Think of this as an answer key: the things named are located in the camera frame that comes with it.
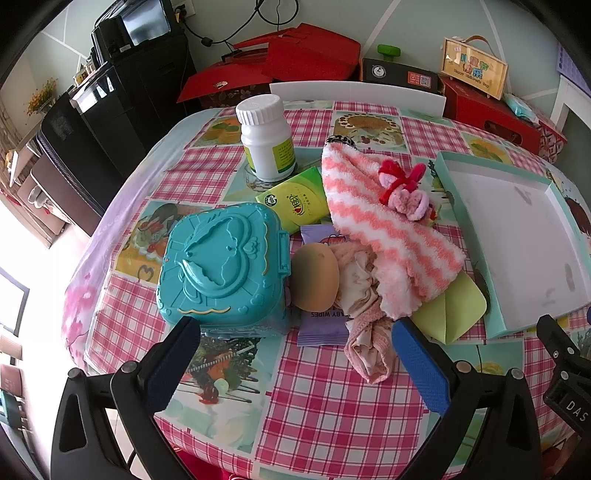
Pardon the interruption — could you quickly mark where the light green cloth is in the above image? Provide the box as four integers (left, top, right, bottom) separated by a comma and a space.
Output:
411, 271, 488, 344

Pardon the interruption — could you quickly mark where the pink patterned cloth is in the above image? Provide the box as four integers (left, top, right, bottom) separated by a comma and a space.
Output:
329, 241, 394, 384

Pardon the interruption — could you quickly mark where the pink white striped towel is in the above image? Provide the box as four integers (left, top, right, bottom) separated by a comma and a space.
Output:
322, 142, 466, 320

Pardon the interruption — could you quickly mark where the purple baby wipes pack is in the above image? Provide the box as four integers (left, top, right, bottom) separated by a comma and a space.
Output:
297, 224, 349, 347

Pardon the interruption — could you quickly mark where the beige sponge egg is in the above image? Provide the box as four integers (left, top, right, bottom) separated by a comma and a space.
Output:
290, 243, 339, 313

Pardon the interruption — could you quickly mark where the red pink hair bow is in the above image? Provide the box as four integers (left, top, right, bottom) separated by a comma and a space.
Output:
378, 159, 437, 225

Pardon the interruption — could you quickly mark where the green tissue pack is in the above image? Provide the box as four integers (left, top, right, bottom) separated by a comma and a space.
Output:
256, 166, 329, 234

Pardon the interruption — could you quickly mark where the leopard print scrunchie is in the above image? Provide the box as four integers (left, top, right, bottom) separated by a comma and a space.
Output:
325, 135, 356, 149

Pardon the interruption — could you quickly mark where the teal shallow box tray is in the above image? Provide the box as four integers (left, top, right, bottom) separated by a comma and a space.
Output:
434, 151, 590, 339

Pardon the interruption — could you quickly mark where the checkered picture tablecloth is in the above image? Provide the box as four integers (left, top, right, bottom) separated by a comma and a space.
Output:
63, 101, 590, 479

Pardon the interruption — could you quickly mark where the teal plastic toy case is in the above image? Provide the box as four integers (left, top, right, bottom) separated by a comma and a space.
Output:
156, 203, 290, 338

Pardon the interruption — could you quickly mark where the red patterned gift box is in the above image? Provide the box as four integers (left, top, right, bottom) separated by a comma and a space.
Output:
529, 103, 568, 164

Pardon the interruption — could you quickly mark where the blue wet wipes pack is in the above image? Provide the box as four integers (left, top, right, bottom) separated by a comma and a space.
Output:
503, 92, 539, 125

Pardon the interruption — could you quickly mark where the black cabinet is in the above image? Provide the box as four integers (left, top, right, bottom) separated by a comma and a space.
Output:
32, 31, 195, 235

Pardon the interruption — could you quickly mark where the red carton box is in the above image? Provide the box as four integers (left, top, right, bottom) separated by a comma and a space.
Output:
440, 75, 541, 155

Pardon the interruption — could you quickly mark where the white pill bottle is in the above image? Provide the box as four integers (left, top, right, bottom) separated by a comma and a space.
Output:
235, 94, 296, 183

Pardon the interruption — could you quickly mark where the purple perforated basket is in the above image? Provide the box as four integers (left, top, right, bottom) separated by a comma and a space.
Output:
556, 44, 591, 96

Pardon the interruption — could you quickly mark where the white foam board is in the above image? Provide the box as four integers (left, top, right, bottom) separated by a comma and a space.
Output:
270, 80, 446, 117

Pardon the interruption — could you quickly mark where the yellow flower bouquet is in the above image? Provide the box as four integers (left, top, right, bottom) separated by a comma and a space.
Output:
26, 78, 57, 116

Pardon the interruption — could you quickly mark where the black flat box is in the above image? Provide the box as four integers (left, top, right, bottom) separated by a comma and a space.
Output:
361, 58, 442, 94

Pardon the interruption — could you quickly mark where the green dumbbell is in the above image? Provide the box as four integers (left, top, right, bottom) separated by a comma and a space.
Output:
377, 44, 402, 62

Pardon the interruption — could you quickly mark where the red gift bag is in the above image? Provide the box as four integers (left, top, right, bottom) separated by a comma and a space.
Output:
177, 23, 362, 103

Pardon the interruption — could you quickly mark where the black monitor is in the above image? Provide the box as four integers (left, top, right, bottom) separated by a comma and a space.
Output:
91, 0, 179, 56

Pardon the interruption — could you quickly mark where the white shelf frame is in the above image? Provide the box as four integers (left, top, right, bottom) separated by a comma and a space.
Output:
550, 76, 591, 131

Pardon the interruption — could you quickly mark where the wooden handle gift box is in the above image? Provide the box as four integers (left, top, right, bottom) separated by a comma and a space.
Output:
441, 35, 509, 100

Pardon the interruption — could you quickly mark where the black wall cable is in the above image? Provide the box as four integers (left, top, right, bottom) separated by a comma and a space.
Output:
177, 0, 302, 48

